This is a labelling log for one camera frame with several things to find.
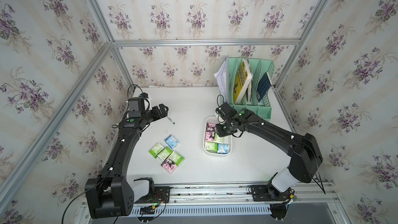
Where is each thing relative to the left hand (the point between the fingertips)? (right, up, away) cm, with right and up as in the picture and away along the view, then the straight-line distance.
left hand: (162, 110), depth 81 cm
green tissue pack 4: (0, -24, +3) cm, 24 cm away
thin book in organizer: (+54, +12, +23) cm, 60 cm away
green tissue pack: (+31, -17, +8) cm, 36 cm away
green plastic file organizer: (+61, +28, +27) cm, 73 cm away
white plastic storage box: (+36, -18, +11) cm, 42 cm away
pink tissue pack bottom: (+4, -29, -1) cm, 29 cm away
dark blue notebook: (+64, +15, +24) cm, 70 cm away
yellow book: (+47, +19, +12) cm, 52 cm away
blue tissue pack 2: (+4, -19, +8) cm, 20 cm away
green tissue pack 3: (-5, -23, +5) cm, 24 cm away
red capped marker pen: (0, -8, +20) cm, 22 cm away
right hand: (+31, -13, +2) cm, 34 cm away
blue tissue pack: (+33, -22, +5) cm, 40 cm away
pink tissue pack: (+26, -16, +10) cm, 32 cm away
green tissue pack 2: (+26, -21, +5) cm, 34 cm away
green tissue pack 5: (+7, -26, +1) cm, 27 cm away
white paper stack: (+33, +20, +8) cm, 39 cm away
